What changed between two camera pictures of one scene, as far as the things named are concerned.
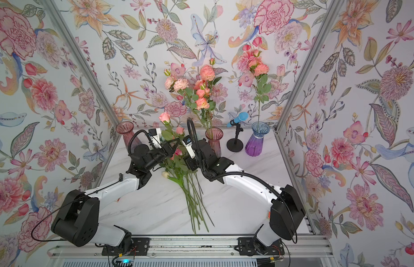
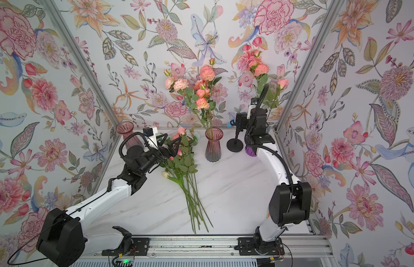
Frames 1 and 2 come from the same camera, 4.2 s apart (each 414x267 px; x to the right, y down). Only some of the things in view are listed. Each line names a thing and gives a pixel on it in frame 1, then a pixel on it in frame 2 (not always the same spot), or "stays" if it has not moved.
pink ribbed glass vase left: (126, 128) stays
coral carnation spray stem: (252, 60) stays
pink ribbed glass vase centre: (213, 135) stays
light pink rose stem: (168, 134) -> (271, 99)
